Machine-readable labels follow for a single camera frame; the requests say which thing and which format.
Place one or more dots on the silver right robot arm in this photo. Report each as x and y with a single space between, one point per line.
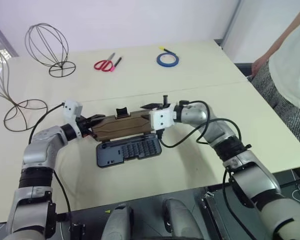
215 130

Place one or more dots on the black metal frame rail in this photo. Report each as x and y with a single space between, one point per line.
213 215

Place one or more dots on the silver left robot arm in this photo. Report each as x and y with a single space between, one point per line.
40 147

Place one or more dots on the bystander in white shirt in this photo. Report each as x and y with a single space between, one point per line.
290 75

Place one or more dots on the screwdriver bit set case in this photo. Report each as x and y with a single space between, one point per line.
130 150

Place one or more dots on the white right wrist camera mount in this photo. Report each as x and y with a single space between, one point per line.
162 118

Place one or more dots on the bystander hand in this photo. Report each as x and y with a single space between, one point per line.
258 65

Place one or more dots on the grey wall corner post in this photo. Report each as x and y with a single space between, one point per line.
231 20

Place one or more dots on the small black bracket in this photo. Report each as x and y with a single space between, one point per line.
78 231

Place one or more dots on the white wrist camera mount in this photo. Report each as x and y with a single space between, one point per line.
162 118
71 110

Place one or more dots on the black pen with yellow end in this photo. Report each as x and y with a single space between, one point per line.
162 47

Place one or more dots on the bystander bare forearm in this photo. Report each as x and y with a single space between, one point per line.
282 37

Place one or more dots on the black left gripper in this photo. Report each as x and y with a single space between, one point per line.
84 126

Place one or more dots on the blue tape roll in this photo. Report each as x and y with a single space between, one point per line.
159 61

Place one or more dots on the grey rounded shell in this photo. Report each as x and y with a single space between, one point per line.
117 222
176 220

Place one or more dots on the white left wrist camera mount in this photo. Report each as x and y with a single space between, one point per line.
71 110

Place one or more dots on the grey window frame post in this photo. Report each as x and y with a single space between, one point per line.
2 37

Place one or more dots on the black marker with pink cap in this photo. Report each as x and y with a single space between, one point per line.
117 62

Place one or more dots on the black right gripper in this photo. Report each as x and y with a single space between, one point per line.
165 102

